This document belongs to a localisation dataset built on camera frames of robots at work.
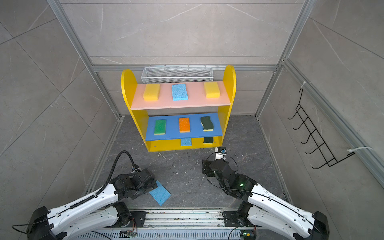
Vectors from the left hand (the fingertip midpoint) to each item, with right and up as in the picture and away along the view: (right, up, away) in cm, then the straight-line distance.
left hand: (152, 183), depth 80 cm
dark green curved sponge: (+33, +22, +22) cm, 45 cm away
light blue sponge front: (+5, -6, 0) cm, 8 cm away
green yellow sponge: (+1, +30, +13) cm, 33 cm away
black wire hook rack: (+78, +17, -21) cm, 82 cm away
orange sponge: (+17, +32, +13) cm, 38 cm away
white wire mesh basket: (+9, +66, +18) cm, 69 cm away
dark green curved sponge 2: (+31, +33, +16) cm, 48 cm away
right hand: (+31, +13, -3) cm, 34 cm away
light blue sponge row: (+17, +20, +21) cm, 34 cm away
